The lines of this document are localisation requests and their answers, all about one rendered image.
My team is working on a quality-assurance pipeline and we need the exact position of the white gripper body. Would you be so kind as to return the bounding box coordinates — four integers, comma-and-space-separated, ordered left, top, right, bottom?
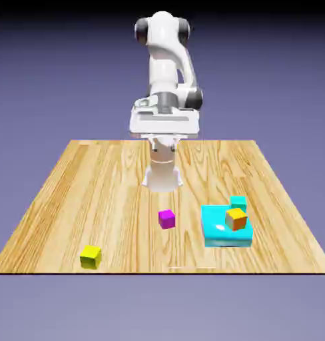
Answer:
129, 106, 200, 140

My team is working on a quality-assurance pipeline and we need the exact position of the small magenta cube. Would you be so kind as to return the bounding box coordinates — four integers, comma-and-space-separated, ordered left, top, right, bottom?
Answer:
158, 209, 176, 230

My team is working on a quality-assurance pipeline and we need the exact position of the small cyan cube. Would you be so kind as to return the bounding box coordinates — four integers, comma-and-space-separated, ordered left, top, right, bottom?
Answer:
229, 195, 248, 214

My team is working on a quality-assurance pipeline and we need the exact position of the small orange cube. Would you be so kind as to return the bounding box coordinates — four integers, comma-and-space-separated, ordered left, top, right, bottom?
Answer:
224, 207, 248, 232

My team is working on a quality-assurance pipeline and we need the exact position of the small yellow cube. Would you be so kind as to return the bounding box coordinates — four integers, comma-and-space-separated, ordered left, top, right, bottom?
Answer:
79, 245, 103, 270

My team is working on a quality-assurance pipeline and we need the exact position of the large cyan box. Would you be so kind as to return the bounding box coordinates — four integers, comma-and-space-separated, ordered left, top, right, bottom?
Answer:
200, 204, 254, 248

